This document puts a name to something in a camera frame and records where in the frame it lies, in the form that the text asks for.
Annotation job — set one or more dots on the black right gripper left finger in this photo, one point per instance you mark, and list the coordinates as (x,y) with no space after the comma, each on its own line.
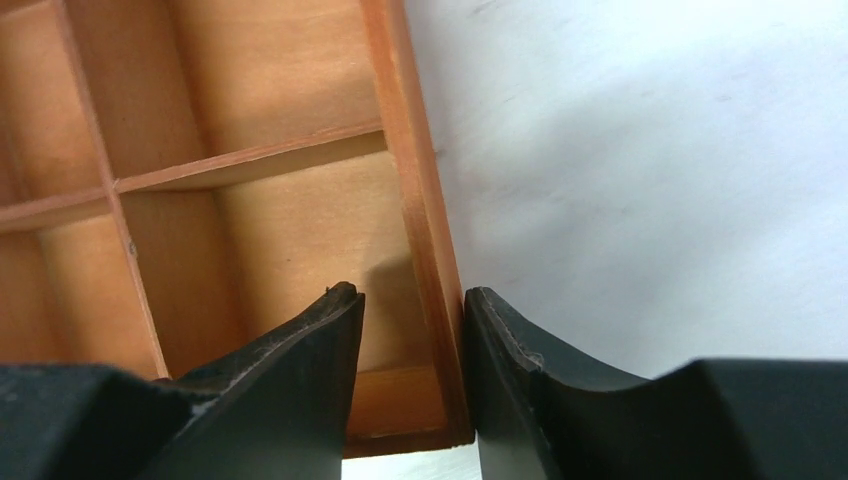
(276,408)

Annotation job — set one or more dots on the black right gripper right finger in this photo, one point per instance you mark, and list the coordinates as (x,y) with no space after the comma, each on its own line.
(542,409)

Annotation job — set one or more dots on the wooden compartment tray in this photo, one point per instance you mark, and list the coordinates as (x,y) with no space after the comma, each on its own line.
(180,177)

